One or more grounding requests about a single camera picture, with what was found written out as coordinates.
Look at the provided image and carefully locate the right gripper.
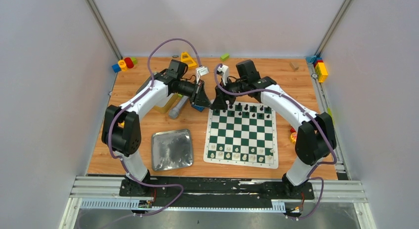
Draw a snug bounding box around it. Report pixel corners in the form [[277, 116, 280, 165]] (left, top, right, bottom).
[[211, 76, 249, 110]]

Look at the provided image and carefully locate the green white chess board mat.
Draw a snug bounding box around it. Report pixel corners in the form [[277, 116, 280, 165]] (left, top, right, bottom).
[[203, 102, 279, 169]]

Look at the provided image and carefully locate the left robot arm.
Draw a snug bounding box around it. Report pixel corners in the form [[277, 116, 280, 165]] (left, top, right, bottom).
[[101, 59, 211, 196]]

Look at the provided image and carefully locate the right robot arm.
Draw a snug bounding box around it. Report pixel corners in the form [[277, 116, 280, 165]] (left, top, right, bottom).
[[211, 60, 337, 198]]

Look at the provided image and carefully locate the grey and blue brick stack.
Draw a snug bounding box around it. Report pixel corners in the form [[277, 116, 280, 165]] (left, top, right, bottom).
[[191, 105, 205, 112]]

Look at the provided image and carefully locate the grey toy microphone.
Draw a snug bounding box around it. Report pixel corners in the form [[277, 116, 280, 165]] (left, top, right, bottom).
[[168, 96, 189, 119]]

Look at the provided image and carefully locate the square metal tin box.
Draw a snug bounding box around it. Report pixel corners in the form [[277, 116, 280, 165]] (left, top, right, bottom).
[[136, 77, 179, 114]]

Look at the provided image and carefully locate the green block at back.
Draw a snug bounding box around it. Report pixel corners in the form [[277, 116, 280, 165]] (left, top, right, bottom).
[[220, 53, 230, 62]]

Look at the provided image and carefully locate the yellow triangle toy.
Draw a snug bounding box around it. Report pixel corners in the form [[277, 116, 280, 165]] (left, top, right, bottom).
[[180, 52, 198, 69]]

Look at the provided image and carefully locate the silver tin lid tray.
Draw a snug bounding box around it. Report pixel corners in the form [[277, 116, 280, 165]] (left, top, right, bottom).
[[151, 129, 194, 171]]

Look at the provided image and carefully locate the brown wooden block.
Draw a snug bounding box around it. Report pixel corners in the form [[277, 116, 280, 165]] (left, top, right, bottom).
[[290, 62, 299, 71]]

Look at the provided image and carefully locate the coloured blocks cluster left corner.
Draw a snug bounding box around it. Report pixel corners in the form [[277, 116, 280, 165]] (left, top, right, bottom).
[[111, 57, 138, 73]]

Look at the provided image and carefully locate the coloured brick stack right corner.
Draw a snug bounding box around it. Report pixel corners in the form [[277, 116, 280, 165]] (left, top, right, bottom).
[[305, 56, 329, 83]]

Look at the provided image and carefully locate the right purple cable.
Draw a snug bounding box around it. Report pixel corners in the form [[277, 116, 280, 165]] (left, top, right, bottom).
[[214, 63, 338, 221]]

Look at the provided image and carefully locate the purple cable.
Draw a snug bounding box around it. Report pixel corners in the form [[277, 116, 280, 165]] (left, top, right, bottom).
[[107, 38, 202, 218], [214, 63, 338, 221]]

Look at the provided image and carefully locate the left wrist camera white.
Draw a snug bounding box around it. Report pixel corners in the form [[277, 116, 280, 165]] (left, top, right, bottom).
[[196, 66, 209, 82]]

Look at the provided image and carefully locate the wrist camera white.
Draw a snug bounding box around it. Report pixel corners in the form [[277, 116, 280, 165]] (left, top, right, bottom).
[[216, 64, 229, 86], [196, 66, 209, 82]]

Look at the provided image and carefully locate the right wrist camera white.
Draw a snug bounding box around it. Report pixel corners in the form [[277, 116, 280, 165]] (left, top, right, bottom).
[[216, 64, 229, 86]]

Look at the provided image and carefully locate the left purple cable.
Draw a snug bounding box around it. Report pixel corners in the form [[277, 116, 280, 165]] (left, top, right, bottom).
[[107, 38, 202, 218]]

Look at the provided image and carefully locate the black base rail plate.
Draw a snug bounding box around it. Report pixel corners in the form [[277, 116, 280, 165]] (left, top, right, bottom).
[[119, 176, 315, 208]]

